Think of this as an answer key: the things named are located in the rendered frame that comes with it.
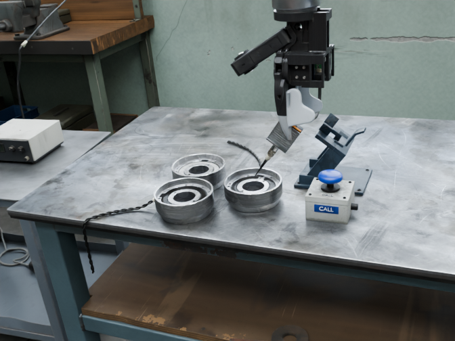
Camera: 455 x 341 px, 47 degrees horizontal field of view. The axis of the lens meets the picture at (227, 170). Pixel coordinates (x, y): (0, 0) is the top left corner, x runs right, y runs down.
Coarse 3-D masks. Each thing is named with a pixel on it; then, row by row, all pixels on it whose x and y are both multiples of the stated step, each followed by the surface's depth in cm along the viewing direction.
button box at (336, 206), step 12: (312, 192) 86; (324, 192) 86; (336, 192) 86; (348, 192) 85; (312, 204) 86; (324, 204) 85; (336, 204) 84; (348, 204) 84; (312, 216) 87; (324, 216) 86; (336, 216) 85; (348, 216) 85
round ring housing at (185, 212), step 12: (180, 180) 96; (192, 180) 96; (204, 180) 95; (156, 192) 92; (180, 192) 94; (192, 192) 93; (156, 204) 90; (168, 204) 87; (180, 204) 90; (192, 204) 87; (204, 204) 89; (168, 216) 88; (180, 216) 88; (192, 216) 88; (204, 216) 90
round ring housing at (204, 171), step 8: (176, 160) 103; (184, 160) 105; (192, 160) 106; (200, 160) 105; (208, 160) 105; (216, 160) 105; (224, 160) 102; (176, 168) 103; (192, 168) 103; (200, 168) 104; (208, 168) 102; (224, 168) 100; (176, 176) 98; (184, 176) 97; (192, 176) 96; (200, 176) 96; (208, 176) 97; (216, 176) 98; (224, 176) 100; (216, 184) 99
